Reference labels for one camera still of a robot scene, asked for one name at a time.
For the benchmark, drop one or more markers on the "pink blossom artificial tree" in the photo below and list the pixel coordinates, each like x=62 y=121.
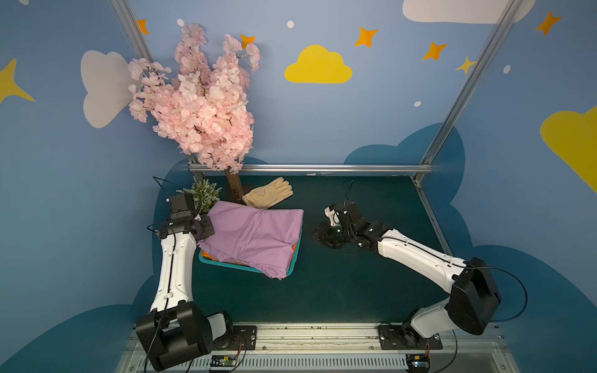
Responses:
x=202 y=107

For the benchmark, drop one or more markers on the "purple pants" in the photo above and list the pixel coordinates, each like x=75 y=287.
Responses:
x=261 y=239

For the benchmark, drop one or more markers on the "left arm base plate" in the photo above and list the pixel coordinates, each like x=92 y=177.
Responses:
x=245 y=335

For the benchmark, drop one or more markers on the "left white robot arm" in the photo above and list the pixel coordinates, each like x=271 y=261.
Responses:
x=176 y=330

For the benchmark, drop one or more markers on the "beige work glove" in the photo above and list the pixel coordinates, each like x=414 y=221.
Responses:
x=265 y=197

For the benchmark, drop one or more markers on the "aluminium frame post left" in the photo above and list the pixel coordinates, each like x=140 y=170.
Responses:
x=128 y=20

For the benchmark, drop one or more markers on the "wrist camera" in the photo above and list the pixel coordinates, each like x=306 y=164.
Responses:
x=182 y=207
x=349 y=213

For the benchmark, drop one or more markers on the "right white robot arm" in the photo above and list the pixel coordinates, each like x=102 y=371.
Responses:
x=473 y=295

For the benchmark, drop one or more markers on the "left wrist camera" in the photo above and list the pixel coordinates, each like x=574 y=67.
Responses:
x=182 y=207

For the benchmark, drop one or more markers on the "aluminium back rail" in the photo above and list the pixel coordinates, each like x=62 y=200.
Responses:
x=339 y=168

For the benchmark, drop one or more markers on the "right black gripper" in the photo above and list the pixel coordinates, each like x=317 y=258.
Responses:
x=334 y=233

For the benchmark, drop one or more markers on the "orange pants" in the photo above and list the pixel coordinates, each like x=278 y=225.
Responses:
x=295 y=252

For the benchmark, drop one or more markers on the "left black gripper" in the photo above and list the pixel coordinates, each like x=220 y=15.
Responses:
x=202 y=226

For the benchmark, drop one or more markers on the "aluminium frame post right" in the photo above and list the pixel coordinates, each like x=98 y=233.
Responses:
x=495 y=40

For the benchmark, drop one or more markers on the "aluminium front rail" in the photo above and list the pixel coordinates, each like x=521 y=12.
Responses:
x=355 y=347

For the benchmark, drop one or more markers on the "right green circuit board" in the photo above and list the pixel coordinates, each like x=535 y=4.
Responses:
x=418 y=363

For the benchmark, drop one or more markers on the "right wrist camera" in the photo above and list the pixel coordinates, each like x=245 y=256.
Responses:
x=349 y=213

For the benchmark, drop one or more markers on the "left green circuit board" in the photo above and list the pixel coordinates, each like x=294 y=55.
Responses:
x=223 y=362

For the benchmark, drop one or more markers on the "green circuit board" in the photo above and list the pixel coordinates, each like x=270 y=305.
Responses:
x=418 y=363
x=223 y=362

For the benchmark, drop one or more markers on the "small potted green plant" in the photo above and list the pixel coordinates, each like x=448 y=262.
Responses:
x=205 y=194

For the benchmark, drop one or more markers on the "aluminium rail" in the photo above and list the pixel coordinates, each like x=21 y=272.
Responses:
x=339 y=168
x=355 y=347

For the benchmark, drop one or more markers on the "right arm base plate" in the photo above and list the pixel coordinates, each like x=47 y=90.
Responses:
x=398 y=337

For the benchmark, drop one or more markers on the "aluminium frame post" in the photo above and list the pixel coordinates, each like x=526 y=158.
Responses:
x=495 y=40
x=128 y=20

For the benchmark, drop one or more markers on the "teal plastic basket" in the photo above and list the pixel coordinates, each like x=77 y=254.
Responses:
x=224 y=263

